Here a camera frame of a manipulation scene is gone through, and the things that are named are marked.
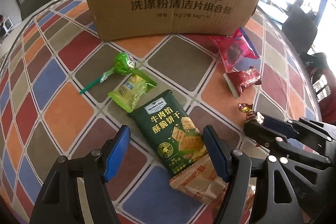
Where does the gold red candy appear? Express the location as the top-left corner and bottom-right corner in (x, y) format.
(238, 103), (264, 124)

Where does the dark green cracker packet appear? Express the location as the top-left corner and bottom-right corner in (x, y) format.
(129, 90), (207, 176)

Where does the green lollipop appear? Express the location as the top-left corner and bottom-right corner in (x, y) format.
(79, 52), (137, 94)

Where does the beige cracker packet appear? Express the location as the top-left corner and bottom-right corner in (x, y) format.
(169, 155), (255, 214)

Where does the dark red snack packet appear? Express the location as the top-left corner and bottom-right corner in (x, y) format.
(223, 66), (261, 99)

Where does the light green snack packet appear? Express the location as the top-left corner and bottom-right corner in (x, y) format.
(108, 68), (157, 113)

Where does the pink clear-window snack bag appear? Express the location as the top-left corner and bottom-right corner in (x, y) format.
(208, 28), (259, 73)

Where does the colourful checkered table mat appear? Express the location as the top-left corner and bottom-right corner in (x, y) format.
(0, 0), (322, 224)

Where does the dark grey chair right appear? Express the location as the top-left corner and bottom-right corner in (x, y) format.
(282, 5), (318, 54)

